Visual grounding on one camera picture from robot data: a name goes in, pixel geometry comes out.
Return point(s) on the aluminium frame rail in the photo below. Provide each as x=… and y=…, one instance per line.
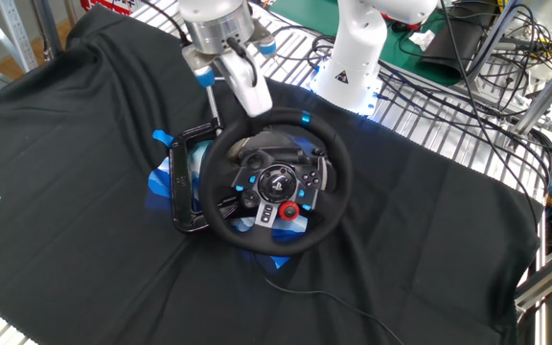
x=549, y=282

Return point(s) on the black wheel base housing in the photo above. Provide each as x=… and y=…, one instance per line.
x=276, y=140

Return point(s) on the black cloth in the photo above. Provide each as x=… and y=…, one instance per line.
x=65, y=144

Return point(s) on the crumpled white paper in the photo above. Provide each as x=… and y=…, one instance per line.
x=422, y=39

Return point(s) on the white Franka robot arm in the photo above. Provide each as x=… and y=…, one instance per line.
x=352, y=57

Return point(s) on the silver block with blue tape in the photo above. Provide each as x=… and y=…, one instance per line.
x=205, y=76
x=267, y=48

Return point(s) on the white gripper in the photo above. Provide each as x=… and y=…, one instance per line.
x=249, y=86

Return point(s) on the black racing steering wheel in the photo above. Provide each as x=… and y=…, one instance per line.
x=209, y=191

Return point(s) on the aluminium frame post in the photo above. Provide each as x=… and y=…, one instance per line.
x=494, y=38
x=544, y=96

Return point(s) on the blue tape strip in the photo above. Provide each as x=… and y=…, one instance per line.
x=162, y=138

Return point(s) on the grey perforated shelf upright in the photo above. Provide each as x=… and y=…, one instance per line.
x=17, y=38

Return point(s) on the black racing wheel controller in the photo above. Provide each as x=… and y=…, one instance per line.
x=158, y=184

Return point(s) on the dark metal post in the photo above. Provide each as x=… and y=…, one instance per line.
x=48, y=29

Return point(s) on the black rolled mat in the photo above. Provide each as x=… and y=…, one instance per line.
x=453, y=48

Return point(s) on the red white box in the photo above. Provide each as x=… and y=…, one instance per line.
x=108, y=5

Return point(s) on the black clamp with metal screw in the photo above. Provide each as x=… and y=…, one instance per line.
x=178, y=182

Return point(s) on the green mat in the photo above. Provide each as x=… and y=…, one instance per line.
x=305, y=14

